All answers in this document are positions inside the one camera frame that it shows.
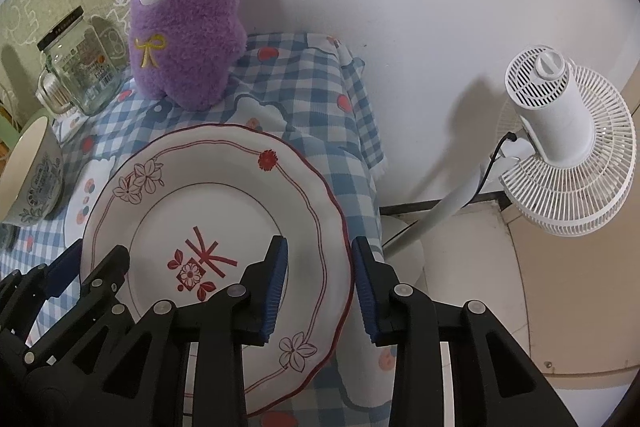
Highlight blue checkered cartoon tablecloth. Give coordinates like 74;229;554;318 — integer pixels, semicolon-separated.
0;32;388;418

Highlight glass jar with dark lid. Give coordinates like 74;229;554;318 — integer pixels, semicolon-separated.
37;6;126;116

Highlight black fan cable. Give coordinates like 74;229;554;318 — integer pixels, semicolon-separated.
382;132;518;253

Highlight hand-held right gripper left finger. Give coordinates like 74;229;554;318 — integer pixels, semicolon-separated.
95;235;291;427

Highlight clear cotton swab box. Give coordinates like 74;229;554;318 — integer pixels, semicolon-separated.
36;72;73;114

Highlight white standing fan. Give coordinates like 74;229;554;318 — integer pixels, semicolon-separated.
382;44;636;265

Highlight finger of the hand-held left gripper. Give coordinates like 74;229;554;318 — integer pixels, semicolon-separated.
20;245;138;380
0;249;83;343

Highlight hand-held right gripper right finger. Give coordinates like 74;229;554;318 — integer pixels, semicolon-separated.
351;236;576;427

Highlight purple plush bunny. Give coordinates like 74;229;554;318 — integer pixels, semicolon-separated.
129;0;262;111

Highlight white plate with red pattern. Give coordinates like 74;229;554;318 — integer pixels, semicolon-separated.
80;124;353;418

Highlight cream bowl with blue flowers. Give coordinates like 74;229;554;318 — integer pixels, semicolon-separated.
0;116;65;225

